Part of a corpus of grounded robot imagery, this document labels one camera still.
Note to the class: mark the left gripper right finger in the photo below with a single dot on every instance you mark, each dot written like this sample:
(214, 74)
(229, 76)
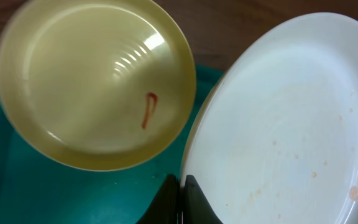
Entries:
(196, 208)

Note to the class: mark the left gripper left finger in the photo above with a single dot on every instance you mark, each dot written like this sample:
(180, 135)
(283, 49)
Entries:
(163, 208)

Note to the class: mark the white plate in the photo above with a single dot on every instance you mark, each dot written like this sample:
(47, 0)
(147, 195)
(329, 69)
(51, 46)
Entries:
(276, 140)

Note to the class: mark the yellow-green plate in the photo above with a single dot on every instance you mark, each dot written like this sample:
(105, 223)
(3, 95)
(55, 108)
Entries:
(96, 85)

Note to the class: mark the teal plastic tray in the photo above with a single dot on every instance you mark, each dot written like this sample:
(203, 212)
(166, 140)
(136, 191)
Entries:
(35, 189)

